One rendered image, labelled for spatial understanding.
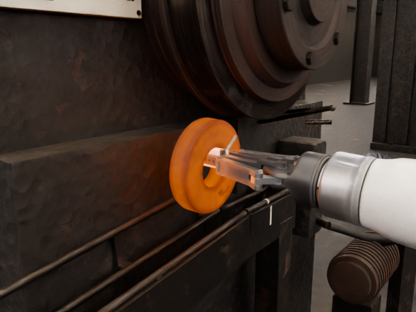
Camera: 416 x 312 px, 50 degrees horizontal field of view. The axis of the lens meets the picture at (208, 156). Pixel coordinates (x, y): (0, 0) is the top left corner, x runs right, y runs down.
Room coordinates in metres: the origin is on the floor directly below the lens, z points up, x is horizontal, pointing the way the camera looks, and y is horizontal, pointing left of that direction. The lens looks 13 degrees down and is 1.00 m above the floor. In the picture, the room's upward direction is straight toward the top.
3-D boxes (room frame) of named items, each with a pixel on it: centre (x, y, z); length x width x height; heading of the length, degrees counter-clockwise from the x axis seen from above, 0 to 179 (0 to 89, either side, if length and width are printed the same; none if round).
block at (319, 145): (1.07, -0.23, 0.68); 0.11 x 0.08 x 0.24; 53
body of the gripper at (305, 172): (0.61, -0.13, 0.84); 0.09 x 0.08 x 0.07; 53
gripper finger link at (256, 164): (0.64, -0.06, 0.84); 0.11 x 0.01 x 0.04; 54
